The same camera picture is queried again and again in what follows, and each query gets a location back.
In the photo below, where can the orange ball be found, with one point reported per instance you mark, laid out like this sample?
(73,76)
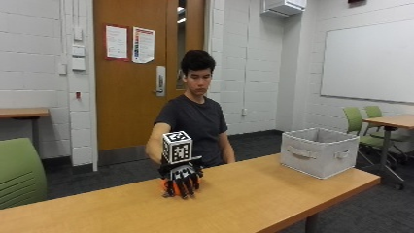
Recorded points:
(174,190)

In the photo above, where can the white marker cube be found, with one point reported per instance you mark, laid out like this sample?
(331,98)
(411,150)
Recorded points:
(177,147)

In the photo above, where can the person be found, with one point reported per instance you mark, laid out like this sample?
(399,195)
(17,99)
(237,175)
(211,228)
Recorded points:
(193,110)

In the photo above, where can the wooden door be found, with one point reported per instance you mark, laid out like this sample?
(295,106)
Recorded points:
(129,97)

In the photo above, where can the white fabric storage bin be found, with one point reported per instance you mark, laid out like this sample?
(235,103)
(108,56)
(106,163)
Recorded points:
(318,151)

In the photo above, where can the red fire alarm pull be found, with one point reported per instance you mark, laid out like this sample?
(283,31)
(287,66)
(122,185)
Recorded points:
(77,95)

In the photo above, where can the green chair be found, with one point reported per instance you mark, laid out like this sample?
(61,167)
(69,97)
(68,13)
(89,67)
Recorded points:
(358,129)
(18,174)
(379,124)

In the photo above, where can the wooden side table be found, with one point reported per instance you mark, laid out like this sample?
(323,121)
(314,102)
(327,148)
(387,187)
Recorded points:
(22,113)
(390,129)

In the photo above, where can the colourful paper notice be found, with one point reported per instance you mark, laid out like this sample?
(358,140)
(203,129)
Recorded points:
(144,45)

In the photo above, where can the white paper notice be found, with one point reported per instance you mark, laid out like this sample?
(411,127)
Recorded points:
(116,42)

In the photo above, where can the whiteboard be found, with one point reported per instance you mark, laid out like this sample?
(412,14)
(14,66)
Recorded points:
(369,61)

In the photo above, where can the white wall outlet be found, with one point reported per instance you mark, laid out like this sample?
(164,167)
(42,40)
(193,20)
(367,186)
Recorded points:
(243,112)

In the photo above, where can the white wall switch box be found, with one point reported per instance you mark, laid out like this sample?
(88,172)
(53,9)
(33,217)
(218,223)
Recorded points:
(78,56)

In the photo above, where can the white wall unit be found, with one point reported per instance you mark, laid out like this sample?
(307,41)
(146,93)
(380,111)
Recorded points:
(282,6)

